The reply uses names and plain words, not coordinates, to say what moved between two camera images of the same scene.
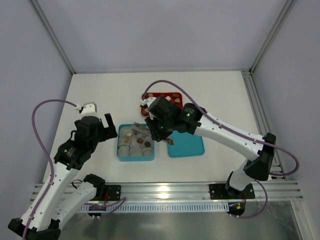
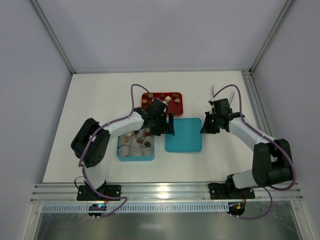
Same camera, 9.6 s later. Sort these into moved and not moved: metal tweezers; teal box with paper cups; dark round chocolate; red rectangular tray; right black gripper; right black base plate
Moved: right black gripper; metal tweezers
Not moved: red rectangular tray; right black base plate; teal box with paper cups; dark round chocolate
